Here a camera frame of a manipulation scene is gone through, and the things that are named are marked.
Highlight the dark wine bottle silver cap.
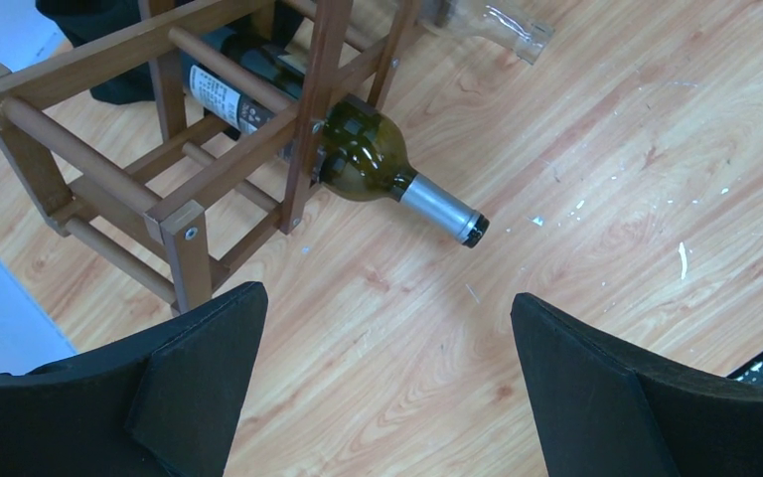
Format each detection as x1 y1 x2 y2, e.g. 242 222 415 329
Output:
181 27 490 247

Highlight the brown wooden wine rack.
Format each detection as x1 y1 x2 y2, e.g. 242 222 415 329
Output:
0 0 422 316

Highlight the clear bottle in rack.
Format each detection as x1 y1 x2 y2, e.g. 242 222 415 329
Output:
418 0 554 65

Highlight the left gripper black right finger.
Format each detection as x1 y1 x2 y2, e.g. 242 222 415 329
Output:
511 293 763 476

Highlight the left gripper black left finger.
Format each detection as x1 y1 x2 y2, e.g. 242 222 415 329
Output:
0 281 268 476

